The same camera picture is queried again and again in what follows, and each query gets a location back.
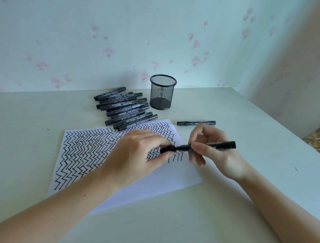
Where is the person's left hand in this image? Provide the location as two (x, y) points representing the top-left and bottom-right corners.
(99, 129), (175, 194)

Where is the person's left forearm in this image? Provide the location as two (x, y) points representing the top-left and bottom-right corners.
(0, 171), (119, 243)

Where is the patterned fabric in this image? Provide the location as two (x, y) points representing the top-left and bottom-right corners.
(301, 127), (320, 154)

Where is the person's right forearm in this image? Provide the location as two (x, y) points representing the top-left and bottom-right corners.
(235, 166), (320, 243)

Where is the pile of black markers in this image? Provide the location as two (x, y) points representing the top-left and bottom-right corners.
(94, 87), (159, 131)

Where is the black marker cap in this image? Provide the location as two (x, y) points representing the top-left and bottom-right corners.
(159, 145), (177, 155)

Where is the white paper with zigzag lines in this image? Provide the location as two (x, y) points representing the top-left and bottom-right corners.
(46, 119), (204, 216)

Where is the black marker pen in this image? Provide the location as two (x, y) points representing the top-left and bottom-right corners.
(177, 121), (217, 126)
(175, 141), (236, 152)

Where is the person's right hand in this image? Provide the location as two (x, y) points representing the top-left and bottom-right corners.
(187, 123), (248, 181)

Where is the black mesh pen holder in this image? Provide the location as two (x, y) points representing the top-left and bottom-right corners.
(150, 74), (177, 110)

